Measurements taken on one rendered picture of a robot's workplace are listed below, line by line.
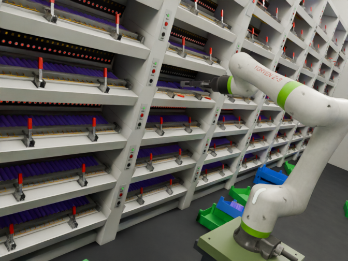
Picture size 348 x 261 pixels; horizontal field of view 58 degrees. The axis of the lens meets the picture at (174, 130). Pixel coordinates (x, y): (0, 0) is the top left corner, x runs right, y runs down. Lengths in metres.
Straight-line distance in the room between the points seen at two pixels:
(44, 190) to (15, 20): 0.61
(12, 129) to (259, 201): 0.91
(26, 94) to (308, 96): 0.91
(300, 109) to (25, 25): 0.89
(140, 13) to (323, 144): 0.90
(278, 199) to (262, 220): 0.11
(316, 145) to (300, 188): 0.19
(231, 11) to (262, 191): 1.11
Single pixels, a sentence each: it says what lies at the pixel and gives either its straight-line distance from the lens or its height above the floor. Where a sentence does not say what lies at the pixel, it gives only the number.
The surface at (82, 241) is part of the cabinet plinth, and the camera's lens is 1.61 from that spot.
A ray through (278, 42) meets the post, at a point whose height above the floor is 1.25.
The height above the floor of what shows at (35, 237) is 0.16.
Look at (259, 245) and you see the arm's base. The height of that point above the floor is 0.36.
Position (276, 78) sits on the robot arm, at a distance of 1.27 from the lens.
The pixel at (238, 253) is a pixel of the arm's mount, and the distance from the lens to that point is 1.32.
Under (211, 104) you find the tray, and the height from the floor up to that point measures 0.74.
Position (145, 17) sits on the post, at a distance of 1.39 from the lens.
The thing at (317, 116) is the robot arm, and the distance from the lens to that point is 1.15.
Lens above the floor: 0.98
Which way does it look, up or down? 14 degrees down
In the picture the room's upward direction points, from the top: 16 degrees clockwise
